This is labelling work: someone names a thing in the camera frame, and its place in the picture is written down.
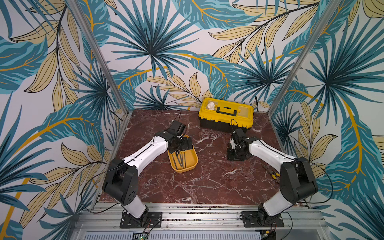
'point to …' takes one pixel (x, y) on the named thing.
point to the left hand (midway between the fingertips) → (185, 148)
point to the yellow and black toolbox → (225, 115)
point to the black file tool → (181, 157)
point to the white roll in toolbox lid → (211, 105)
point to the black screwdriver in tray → (174, 160)
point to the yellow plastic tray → (191, 158)
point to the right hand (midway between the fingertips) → (230, 157)
